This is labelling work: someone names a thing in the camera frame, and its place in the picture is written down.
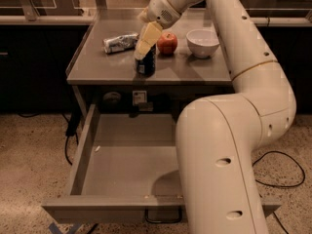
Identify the black cable on left floor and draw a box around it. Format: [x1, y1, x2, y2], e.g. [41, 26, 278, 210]
[16, 111, 81, 167]

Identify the blue tape on floor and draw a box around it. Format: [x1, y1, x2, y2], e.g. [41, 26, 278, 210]
[48, 222, 84, 234]

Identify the black cable on floor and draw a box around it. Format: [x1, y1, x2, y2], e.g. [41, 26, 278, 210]
[252, 150, 306, 234]
[16, 111, 81, 167]

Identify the grey open top drawer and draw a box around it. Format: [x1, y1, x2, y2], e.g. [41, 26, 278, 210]
[42, 102, 282, 224]

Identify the white label tag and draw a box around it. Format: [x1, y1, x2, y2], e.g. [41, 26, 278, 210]
[133, 91, 147, 106]

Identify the red apple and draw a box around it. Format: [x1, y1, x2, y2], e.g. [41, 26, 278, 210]
[157, 31, 177, 55]

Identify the white ceramic bowl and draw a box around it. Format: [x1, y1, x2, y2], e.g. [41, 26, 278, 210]
[186, 29, 219, 59]

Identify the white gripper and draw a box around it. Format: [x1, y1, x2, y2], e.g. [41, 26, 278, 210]
[134, 0, 182, 60]

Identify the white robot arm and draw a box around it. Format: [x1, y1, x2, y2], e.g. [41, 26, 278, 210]
[135, 0, 296, 234]

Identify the grey cabinet counter unit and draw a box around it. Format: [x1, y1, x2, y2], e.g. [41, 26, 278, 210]
[67, 9, 234, 116]

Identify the black cable on right floor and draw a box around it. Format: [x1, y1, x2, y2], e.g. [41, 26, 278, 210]
[252, 150, 306, 234]

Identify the black metal drawer handle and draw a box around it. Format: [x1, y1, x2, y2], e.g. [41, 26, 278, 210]
[144, 208, 183, 224]

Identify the crushed silver foil can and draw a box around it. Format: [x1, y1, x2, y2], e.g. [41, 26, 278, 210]
[102, 32, 138, 54]

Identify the blue pepsi can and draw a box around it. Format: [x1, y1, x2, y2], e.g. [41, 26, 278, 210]
[136, 46, 156, 77]

